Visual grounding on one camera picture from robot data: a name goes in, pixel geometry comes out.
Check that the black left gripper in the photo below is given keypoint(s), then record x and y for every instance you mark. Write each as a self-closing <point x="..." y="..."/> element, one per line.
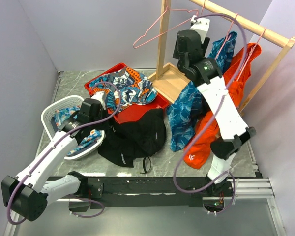
<point x="107" y="125"/>

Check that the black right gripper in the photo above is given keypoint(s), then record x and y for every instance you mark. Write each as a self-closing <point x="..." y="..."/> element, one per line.
<point x="204" y="46"/>

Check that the black shorts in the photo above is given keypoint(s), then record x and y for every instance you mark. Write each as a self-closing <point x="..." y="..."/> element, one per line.
<point x="128" y="141"/>

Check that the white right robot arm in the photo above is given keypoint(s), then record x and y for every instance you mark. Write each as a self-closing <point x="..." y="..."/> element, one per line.
<point x="209" y="81"/>

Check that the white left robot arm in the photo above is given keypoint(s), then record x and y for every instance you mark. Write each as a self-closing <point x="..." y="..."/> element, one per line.
<point x="28" y="193"/>

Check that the pink hanger under blue shorts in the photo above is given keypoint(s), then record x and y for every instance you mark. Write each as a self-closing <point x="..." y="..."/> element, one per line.
<point x="232" y="22"/>

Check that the orange blue patterned shorts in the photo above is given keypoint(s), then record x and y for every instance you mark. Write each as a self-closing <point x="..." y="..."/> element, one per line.
<point x="125" y="87"/>

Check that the blue floral shorts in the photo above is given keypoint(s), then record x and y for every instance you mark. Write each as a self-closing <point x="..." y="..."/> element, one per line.
<point x="92" y="138"/>

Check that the pink hanger under orange shorts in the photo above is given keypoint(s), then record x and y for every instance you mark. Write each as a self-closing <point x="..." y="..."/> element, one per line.
<point x="249" y="55"/>

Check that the blue leaf print shorts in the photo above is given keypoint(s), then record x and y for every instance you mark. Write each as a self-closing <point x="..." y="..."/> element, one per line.
<point x="184" y="113"/>

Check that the wooden clothes rack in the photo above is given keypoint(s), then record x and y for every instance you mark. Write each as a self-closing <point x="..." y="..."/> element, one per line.
<point x="169" y="81"/>

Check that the white plastic basket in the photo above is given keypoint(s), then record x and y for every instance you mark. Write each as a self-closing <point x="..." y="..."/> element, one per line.
<point x="47" y="118"/>

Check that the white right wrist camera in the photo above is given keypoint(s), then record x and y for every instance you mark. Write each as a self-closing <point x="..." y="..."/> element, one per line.
<point x="200" y="25"/>

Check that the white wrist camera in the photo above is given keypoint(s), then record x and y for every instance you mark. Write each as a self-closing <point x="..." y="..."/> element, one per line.
<point x="100" y="96"/>
<point x="200" y="25"/>

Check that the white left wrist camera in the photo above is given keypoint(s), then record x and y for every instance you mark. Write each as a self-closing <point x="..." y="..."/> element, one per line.
<point x="100" y="96"/>

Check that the empty pink wire hanger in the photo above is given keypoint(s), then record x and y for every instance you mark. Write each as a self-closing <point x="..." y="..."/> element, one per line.
<point x="163" y="20"/>

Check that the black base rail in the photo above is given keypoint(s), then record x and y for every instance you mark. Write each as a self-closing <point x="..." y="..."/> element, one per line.
<point x="146" y="192"/>

